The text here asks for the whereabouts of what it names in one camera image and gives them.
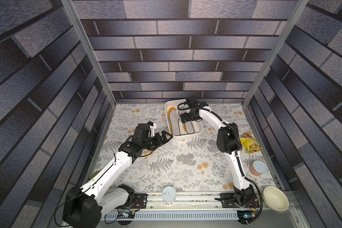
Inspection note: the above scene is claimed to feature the white plastic storage box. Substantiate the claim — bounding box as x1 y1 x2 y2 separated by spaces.
164 99 203 140

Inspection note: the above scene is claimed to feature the cream ceramic bowl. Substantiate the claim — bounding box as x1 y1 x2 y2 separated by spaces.
263 186 289 212

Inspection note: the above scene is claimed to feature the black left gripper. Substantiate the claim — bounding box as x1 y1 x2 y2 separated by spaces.
141 131 174 151

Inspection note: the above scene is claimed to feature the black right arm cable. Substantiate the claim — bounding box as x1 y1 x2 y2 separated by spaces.
176 101 263 223

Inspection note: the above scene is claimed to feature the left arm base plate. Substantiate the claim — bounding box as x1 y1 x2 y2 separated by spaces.
130 193 148 210

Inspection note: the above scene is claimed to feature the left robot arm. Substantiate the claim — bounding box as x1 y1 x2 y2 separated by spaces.
62 122 173 228

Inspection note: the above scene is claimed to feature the aluminium front rail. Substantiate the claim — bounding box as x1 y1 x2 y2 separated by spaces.
102 191 300 211

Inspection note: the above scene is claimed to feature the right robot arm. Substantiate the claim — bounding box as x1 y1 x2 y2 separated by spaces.
177 97 259 209

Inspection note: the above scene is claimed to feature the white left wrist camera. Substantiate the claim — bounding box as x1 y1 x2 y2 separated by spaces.
147 121 157 137

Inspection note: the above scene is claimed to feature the round tin can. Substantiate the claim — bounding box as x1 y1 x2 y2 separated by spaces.
249 161 268 176

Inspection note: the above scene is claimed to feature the green cabbage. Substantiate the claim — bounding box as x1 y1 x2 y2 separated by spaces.
89 171 100 180

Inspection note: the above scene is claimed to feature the floral patterned table mat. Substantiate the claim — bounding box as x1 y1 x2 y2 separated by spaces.
86 103 277 193

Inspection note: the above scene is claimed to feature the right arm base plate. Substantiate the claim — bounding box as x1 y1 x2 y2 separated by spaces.
219 192 260 209

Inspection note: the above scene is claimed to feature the yellow snack bag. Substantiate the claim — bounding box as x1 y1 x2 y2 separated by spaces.
239 133 263 154

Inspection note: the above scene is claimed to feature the grey insole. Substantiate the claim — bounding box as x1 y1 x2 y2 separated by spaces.
170 110 181 136
185 122 195 135

